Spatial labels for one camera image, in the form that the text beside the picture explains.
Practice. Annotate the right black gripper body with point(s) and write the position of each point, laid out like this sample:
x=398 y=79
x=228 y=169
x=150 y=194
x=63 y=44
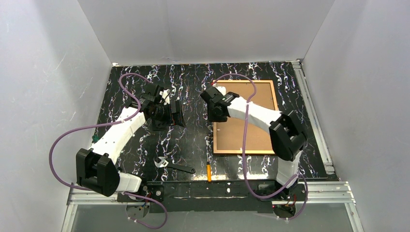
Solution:
x=209 y=104

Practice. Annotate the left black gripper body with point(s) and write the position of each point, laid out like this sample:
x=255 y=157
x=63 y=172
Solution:
x=174 y=113

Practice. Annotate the wooden picture frame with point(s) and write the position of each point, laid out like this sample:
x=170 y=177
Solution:
x=228 y=136

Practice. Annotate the yellow handled screwdriver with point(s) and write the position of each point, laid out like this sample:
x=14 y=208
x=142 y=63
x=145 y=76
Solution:
x=208 y=171

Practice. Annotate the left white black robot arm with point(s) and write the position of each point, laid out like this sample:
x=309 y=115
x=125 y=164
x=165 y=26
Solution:
x=96 y=167

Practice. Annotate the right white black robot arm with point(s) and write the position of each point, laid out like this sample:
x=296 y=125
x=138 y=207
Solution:
x=287 y=135

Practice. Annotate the black adjustable wrench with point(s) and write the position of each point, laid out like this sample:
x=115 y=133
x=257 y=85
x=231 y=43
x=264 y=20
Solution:
x=164 y=163

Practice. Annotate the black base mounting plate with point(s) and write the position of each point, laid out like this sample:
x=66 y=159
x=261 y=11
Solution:
x=202 y=196

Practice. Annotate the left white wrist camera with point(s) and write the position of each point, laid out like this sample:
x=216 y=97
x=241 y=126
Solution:
x=165 y=97

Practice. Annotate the green handled tool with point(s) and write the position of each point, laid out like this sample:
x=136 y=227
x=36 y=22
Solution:
x=95 y=138

